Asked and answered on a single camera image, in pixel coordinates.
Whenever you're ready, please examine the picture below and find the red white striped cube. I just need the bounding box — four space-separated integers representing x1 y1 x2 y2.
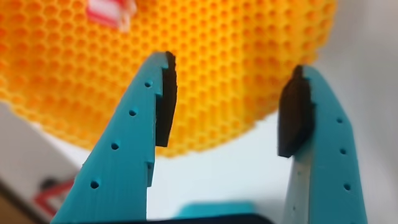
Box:
86 0 137 33

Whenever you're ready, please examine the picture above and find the orange honeycomb bowl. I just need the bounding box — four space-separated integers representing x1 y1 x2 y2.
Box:
0 0 338 158

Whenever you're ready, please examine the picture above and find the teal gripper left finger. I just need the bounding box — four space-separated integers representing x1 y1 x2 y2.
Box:
49 50 178 224

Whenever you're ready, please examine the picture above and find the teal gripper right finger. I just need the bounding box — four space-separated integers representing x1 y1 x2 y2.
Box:
277 64 370 224

